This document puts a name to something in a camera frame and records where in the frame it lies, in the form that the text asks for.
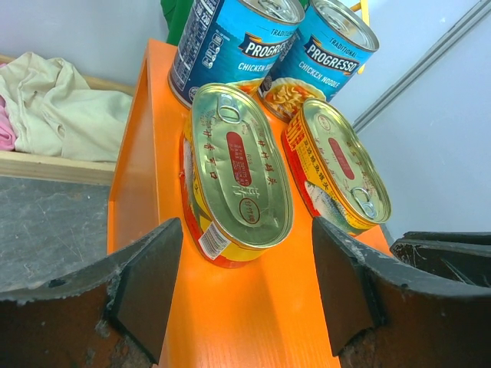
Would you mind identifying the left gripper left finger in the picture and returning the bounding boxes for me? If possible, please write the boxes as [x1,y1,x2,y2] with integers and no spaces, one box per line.
[1,218,183,367]

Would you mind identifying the pink cloth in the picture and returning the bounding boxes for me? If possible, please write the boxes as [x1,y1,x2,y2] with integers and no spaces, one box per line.
[0,62,18,152]

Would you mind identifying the yellow plastic hanger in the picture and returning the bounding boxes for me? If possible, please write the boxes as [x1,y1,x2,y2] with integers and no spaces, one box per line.
[350,0,370,25]

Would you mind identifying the green tank top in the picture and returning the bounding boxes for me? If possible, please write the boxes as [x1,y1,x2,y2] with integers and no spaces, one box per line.
[159,0,311,47]

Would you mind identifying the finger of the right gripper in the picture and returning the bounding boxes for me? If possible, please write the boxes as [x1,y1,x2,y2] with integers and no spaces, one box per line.
[390,232,490,288]

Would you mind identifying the aluminium corner profile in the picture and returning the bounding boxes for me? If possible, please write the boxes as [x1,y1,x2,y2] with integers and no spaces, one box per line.
[353,0,490,133]

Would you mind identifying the wooden tray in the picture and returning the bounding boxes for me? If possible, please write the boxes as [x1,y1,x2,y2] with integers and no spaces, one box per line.
[1,56,134,185]

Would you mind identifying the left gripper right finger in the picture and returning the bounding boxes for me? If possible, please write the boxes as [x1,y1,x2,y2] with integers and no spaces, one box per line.
[312,217,490,367]

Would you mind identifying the oval red sardine tin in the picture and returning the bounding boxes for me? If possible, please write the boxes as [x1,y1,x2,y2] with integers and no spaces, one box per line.
[180,83,294,268]

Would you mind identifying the blue soup can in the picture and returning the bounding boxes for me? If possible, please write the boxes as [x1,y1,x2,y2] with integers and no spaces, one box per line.
[169,0,305,107]

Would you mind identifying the beige cloth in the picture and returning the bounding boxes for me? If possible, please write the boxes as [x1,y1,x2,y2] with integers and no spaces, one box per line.
[1,52,132,162]

